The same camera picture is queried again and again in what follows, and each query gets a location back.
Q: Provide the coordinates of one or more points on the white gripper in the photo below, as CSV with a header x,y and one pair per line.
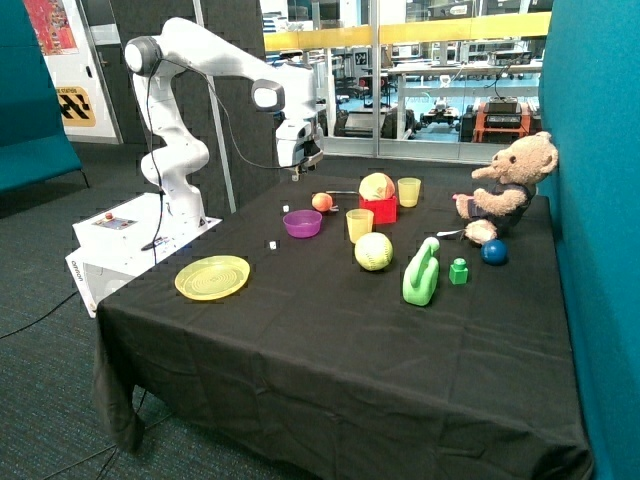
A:
x,y
299,145

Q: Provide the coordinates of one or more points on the purple plastic bowl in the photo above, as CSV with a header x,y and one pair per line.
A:
x,y
303,224

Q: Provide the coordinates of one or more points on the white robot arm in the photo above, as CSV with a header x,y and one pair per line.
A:
x,y
183,45

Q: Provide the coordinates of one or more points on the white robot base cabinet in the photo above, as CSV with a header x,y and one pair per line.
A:
x,y
121,243

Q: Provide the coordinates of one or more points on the peach toy fruit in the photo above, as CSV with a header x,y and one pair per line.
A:
x,y
322,202

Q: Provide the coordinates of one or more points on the yellow cup near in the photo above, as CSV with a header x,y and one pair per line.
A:
x,y
359,223

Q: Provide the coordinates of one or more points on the yellow cup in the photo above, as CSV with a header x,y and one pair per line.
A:
x,y
359,223
408,190

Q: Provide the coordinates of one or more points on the yellow red soft ball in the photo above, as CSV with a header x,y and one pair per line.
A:
x,y
376,186

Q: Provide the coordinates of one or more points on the red box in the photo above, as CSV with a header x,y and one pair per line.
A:
x,y
384,210

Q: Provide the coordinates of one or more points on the yellow softball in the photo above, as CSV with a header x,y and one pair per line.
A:
x,y
373,251

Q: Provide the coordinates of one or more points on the yellow cup far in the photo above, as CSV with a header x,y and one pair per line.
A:
x,y
408,190

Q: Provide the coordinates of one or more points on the yellow plastic plate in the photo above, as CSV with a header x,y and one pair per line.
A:
x,y
212,278

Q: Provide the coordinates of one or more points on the white spoon by bear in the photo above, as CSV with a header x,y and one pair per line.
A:
x,y
450,234

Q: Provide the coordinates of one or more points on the black tablecloth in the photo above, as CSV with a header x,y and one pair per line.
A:
x,y
316,362

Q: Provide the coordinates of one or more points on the green toy watering can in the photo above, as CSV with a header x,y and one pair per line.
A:
x,y
421,275

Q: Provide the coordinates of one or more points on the green toy block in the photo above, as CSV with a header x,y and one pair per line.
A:
x,y
458,272

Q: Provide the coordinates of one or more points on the brown teddy bear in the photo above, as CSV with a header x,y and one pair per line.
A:
x,y
516,171

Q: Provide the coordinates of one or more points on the blue ball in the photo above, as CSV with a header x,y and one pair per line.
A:
x,y
494,252

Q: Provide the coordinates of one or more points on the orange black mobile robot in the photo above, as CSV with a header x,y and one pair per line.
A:
x,y
501,120

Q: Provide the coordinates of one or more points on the yellow black sign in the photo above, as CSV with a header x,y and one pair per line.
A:
x,y
75,106

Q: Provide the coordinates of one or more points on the teal sofa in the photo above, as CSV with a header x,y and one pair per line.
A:
x,y
34,146

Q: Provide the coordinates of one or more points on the red poster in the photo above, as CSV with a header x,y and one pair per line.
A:
x,y
52,28

